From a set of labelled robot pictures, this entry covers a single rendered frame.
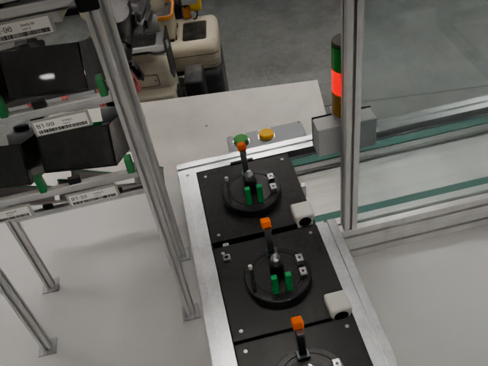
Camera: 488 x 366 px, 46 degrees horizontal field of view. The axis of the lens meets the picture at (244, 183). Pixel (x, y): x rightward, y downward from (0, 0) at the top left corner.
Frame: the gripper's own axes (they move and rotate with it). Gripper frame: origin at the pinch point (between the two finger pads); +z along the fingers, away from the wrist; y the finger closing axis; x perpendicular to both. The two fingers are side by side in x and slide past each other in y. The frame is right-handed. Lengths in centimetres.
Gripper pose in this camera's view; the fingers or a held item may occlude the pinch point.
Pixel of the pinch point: (114, 107)
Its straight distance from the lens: 124.3
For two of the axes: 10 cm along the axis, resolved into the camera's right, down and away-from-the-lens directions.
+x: 1.9, 3.3, 9.2
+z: 0.0, 9.4, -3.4
